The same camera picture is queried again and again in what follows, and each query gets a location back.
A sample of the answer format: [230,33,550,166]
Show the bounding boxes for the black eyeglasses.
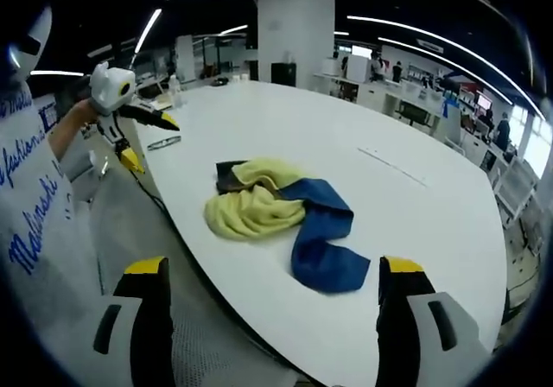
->
[147,136,182,152]

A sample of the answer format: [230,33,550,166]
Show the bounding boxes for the white shelf rack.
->
[491,153,542,226]

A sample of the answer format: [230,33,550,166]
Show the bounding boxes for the long ceiling light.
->
[346,15,546,118]
[133,8,163,55]

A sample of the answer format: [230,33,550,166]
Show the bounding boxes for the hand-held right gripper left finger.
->
[92,255,175,387]

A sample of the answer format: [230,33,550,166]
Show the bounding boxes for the person's white printed shirt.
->
[0,79,107,365]

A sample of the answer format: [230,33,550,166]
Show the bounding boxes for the clear plastic bottle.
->
[167,74,182,108]

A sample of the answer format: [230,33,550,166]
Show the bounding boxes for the black box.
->
[270,62,297,88]

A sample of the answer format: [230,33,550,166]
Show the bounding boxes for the yellow and blue garment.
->
[203,157,372,295]

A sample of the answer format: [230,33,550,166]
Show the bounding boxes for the white worn device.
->
[7,5,54,82]

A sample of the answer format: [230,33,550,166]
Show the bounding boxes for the person's left hand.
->
[71,98,101,125]

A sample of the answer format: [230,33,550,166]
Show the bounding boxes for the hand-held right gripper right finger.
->
[376,255,483,387]

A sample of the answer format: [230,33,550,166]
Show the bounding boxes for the black office chair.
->
[397,101,429,127]

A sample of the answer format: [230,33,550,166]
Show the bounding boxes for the white cabinet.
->
[346,54,373,85]

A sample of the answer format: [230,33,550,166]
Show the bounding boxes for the black cable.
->
[127,169,175,232]

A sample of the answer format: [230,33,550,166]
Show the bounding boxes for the dark brown cloth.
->
[215,160,248,196]

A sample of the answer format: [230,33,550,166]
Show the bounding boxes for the white square pillar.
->
[257,0,336,89]

